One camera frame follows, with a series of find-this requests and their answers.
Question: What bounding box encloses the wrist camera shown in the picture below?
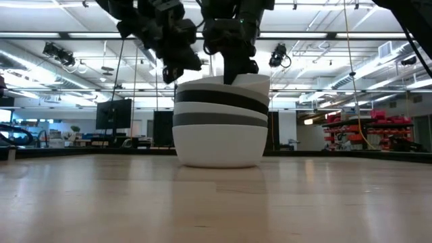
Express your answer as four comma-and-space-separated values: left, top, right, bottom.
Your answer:
161, 65, 185, 85
201, 18, 226, 55

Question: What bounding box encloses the dark grey bowl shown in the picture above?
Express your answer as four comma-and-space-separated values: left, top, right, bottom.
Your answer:
172, 111, 269, 129

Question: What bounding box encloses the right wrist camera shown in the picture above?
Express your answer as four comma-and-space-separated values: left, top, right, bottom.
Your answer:
201, 18, 226, 55

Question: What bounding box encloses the white bowl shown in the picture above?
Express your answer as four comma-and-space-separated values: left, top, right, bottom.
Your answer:
173, 101, 269, 122
171, 123, 269, 169
190, 74, 271, 98

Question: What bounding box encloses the white air vent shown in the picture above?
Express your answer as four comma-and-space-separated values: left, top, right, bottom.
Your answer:
377, 40, 394, 60

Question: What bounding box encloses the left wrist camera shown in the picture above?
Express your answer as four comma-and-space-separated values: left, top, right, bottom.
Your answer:
161, 65, 185, 85

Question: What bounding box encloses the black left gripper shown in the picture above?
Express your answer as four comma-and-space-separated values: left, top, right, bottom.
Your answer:
116, 0, 204, 72

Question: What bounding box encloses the black bowl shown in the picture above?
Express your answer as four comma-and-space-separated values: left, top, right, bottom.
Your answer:
174, 89, 270, 116

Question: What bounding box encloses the black table border rail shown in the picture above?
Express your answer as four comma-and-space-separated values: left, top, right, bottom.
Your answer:
0, 146, 432, 164

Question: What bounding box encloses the black ceiling speaker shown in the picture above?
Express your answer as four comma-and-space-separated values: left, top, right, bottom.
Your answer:
400, 55, 418, 67

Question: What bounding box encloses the black computer monitor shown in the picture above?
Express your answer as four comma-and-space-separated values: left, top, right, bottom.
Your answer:
95, 99, 133, 130

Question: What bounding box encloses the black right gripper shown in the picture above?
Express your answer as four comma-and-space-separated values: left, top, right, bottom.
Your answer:
222, 16, 260, 86

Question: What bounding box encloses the yellow hanging cable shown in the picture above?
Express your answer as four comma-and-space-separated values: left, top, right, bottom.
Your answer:
342, 0, 377, 151

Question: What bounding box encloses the black cable loop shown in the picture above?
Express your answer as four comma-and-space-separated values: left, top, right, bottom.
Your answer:
0, 123, 34, 148

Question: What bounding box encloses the dark shelf with red bins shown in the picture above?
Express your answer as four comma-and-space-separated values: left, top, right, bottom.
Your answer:
322, 109, 415, 152

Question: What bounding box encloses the black ceiling-mounted device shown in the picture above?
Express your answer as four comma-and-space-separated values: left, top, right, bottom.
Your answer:
42, 42, 77, 68

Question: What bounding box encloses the black overhead camera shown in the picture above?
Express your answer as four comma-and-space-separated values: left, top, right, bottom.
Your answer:
269, 43, 292, 69

